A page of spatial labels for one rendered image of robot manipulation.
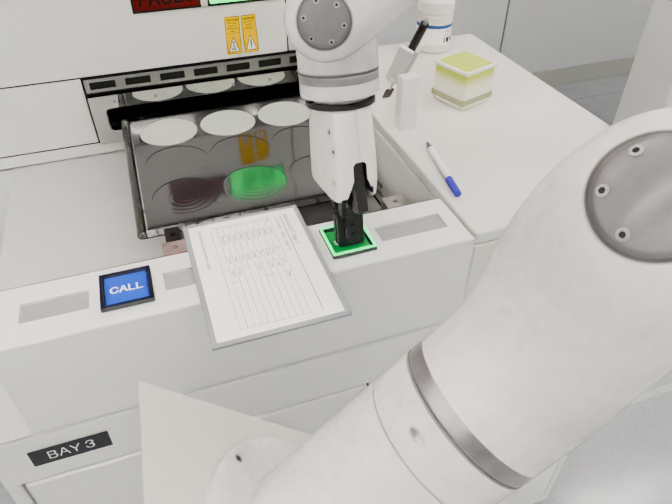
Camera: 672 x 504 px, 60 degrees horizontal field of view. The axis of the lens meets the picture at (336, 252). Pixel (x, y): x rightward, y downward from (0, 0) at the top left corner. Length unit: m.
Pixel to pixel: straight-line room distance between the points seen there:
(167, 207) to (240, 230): 0.20
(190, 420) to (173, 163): 0.57
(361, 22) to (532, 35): 2.96
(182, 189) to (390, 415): 0.62
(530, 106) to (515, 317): 0.73
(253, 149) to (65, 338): 0.50
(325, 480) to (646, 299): 0.25
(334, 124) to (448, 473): 0.35
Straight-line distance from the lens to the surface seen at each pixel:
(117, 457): 0.83
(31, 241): 1.05
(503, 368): 0.37
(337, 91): 0.59
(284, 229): 0.72
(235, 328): 0.60
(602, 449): 1.79
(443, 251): 0.72
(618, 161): 0.31
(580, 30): 3.64
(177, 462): 0.49
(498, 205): 0.79
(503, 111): 1.03
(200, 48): 1.17
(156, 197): 0.93
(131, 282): 0.68
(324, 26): 0.51
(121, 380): 0.71
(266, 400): 0.80
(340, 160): 0.60
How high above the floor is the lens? 1.40
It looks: 40 degrees down
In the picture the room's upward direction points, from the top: straight up
